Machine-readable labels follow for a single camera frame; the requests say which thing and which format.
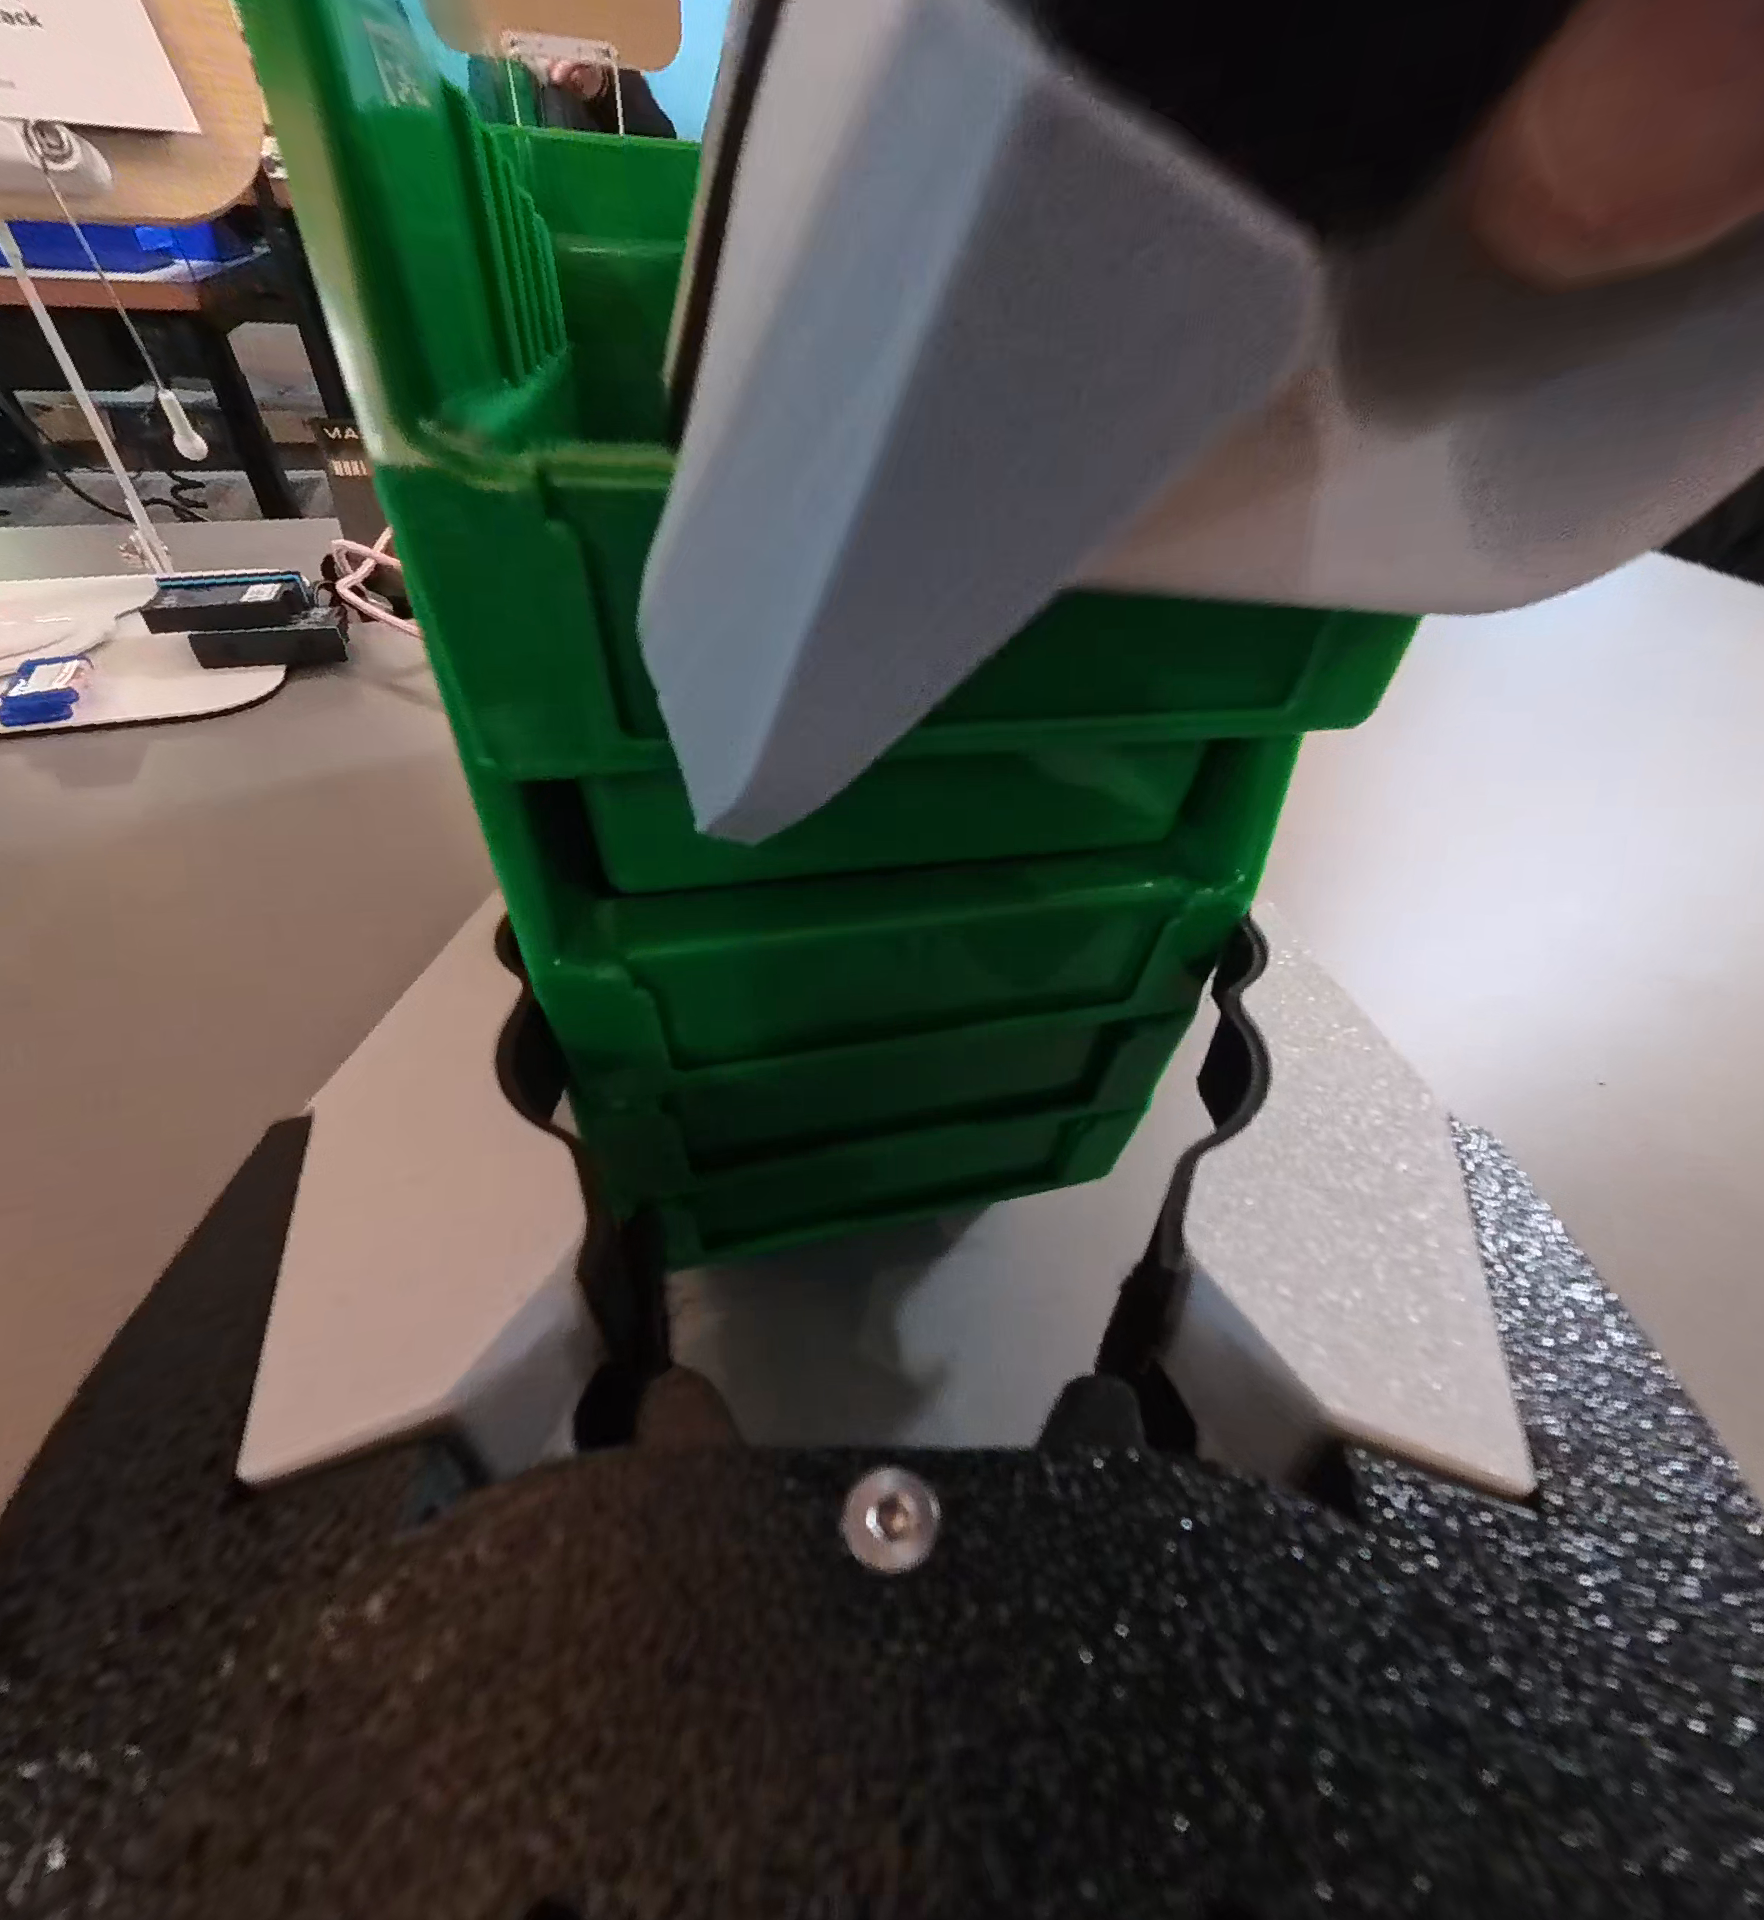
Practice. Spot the white flat stand base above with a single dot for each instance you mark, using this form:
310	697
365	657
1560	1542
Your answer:
146	691

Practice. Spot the black rectangular box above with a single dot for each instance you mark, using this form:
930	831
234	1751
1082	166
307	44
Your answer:
266	642

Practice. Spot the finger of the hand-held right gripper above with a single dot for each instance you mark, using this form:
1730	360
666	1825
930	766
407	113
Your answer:
896	375

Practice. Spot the black box blue edge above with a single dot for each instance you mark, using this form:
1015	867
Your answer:
222	600

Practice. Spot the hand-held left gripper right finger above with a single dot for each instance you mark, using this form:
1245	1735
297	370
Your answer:
1346	1291

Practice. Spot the black printed box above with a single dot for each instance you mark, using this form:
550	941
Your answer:
345	464

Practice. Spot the tan rounded panel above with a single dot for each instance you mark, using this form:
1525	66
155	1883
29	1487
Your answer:
552	31

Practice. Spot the wooden office desk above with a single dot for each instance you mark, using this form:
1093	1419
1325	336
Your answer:
103	293

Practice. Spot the blue card case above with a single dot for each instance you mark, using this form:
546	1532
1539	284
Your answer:
51	691

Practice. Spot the person's right hand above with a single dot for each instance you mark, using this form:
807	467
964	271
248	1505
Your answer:
1693	121

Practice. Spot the blue plastic bin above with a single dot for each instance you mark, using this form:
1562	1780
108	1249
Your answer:
73	249

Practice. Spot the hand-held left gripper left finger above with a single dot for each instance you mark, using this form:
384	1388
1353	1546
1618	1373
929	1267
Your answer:
403	1275

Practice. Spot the instruction sheet on stand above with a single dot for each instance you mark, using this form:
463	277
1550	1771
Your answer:
230	121

